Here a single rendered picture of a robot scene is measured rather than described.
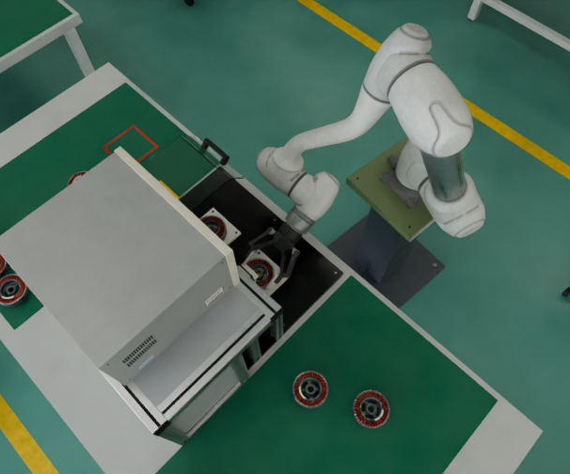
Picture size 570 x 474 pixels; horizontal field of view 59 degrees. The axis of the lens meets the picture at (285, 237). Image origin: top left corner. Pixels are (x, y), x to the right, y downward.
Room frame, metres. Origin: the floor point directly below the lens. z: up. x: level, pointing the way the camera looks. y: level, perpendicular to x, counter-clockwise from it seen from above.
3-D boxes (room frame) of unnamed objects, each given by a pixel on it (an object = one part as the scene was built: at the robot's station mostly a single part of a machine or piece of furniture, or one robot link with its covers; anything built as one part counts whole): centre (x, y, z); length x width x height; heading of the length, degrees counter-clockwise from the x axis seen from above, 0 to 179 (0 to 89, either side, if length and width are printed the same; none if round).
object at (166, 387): (0.51, 0.40, 1.09); 0.68 x 0.44 x 0.05; 45
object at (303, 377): (0.27, -0.07, 0.77); 0.11 x 0.11 x 0.04
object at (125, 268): (0.52, 0.42, 1.22); 0.44 x 0.39 x 0.20; 45
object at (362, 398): (0.21, -0.26, 0.77); 0.11 x 0.11 x 0.04
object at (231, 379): (0.22, 0.23, 0.91); 0.28 x 0.03 x 0.32; 135
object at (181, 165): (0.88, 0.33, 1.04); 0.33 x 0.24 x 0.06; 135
